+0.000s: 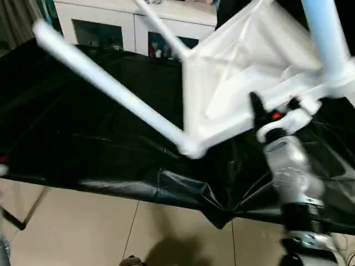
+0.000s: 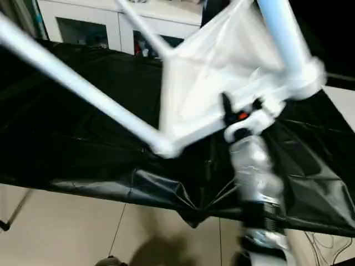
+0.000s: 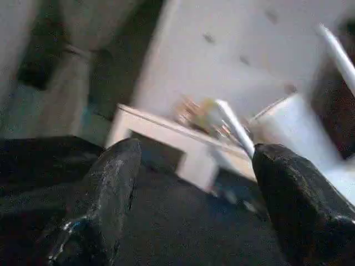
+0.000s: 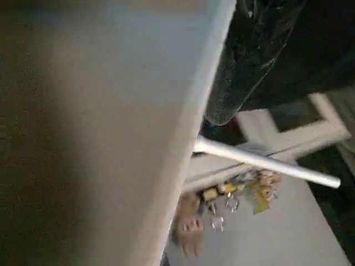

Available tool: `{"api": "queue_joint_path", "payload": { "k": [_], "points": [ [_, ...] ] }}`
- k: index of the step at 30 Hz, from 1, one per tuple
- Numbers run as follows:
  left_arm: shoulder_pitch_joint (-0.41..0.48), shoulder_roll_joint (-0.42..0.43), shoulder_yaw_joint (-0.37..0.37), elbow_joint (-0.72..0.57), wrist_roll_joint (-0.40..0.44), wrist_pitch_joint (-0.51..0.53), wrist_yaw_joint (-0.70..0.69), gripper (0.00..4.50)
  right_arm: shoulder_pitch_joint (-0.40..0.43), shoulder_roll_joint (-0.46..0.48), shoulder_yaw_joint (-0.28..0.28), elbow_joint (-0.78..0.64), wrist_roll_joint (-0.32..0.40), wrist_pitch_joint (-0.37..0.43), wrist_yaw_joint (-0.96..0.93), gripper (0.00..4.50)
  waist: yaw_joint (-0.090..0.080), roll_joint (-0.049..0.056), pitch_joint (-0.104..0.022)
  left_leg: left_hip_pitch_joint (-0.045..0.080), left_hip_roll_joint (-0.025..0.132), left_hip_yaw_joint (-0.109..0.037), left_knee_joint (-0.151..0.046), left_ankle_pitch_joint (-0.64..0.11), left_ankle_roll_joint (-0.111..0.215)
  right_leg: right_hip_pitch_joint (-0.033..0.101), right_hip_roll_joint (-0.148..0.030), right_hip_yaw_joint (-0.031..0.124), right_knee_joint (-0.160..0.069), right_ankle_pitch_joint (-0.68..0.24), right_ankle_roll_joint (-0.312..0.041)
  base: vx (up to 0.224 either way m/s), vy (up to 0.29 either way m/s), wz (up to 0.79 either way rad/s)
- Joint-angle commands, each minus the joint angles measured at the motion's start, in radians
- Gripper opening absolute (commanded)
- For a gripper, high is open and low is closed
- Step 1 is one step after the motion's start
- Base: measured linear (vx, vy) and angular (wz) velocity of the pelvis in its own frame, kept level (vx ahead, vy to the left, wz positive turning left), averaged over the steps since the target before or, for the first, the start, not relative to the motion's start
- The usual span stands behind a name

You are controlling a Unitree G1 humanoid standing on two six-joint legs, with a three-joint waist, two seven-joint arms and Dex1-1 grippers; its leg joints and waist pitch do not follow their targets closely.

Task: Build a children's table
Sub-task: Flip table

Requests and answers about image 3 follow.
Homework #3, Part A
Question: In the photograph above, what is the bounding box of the white plastic table leg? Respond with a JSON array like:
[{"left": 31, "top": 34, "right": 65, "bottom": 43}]
[
  {"left": 317, "top": 23, "right": 355, "bottom": 94},
  {"left": 215, "top": 99, "right": 256, "bottom": 156}
]

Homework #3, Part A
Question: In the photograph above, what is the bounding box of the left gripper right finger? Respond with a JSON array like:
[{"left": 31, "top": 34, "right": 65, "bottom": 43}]
[{"left": 250, "top": 142, "right": 355, "bottom": 266}]

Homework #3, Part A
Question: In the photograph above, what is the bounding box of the black plastic mat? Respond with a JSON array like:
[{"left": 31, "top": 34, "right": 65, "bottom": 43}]
[{"left": 0, "top": 135, "right": 281, "bottom": 266}]

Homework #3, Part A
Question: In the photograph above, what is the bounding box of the white cabinet with glass doors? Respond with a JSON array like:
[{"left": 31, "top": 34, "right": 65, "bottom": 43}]
[{"left": 106, "top": 104, "right": 260, "bottom": 196}]

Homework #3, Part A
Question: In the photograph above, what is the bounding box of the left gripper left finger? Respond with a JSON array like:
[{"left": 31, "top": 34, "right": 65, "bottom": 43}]
[{"left": 47, "top": 138, "right": 142, "bottom": 266}]

